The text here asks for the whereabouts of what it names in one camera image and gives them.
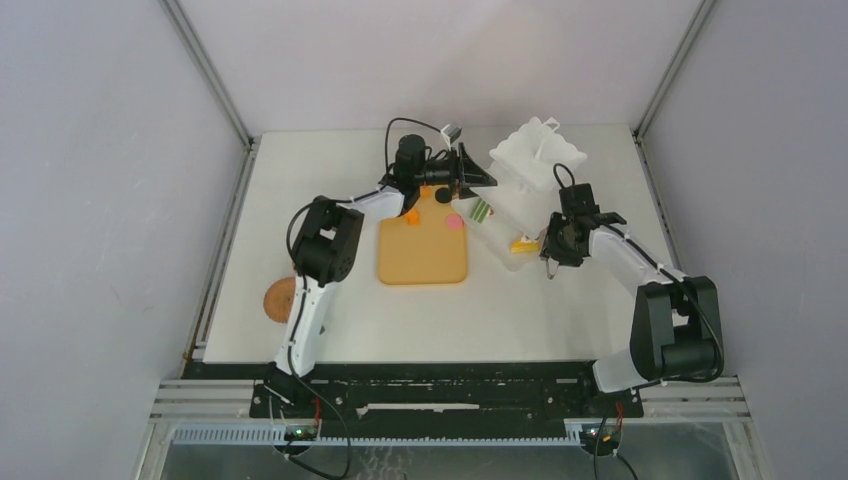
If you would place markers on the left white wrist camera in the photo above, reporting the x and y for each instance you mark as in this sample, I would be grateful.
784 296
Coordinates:
450 133

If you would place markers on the black round cookie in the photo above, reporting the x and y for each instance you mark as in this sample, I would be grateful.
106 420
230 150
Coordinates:
443 195

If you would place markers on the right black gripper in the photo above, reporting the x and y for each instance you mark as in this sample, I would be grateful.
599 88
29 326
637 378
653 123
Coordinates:
550 248

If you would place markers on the grey mug with rattan lid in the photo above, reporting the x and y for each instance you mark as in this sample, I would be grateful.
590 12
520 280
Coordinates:
279 298

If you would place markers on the pink handled metal tongs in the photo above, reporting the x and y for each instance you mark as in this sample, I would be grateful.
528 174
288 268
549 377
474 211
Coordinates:
551 265

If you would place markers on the yellow serving tray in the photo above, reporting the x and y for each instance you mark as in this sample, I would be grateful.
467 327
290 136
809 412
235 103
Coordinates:
434 252

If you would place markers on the green layered cake slice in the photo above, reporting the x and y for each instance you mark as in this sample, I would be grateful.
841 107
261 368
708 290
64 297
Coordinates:
481 211

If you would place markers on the white three tier stand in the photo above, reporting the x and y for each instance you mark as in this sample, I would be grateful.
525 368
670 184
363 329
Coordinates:
526 194

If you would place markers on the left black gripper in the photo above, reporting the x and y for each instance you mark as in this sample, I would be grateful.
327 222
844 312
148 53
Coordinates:
465 174

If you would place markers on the yellow cream cake slice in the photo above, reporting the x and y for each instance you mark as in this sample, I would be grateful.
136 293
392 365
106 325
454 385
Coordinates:
525 245

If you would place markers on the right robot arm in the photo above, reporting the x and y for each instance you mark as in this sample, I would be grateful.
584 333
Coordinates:
675 331

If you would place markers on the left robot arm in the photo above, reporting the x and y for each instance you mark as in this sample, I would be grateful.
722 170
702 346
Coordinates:
324 250

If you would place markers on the small orange pastry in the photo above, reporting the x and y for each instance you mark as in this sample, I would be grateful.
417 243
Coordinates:
412 217

